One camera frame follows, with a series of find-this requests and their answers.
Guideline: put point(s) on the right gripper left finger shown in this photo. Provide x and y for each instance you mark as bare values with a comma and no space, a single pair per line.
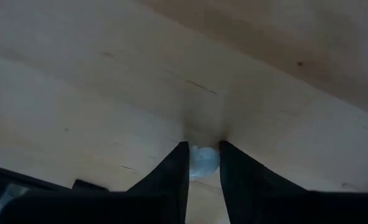
165,199

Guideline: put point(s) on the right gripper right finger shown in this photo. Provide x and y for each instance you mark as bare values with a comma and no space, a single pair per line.
255,199

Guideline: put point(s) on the small white plastic ghost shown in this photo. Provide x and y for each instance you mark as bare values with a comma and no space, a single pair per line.
204,161

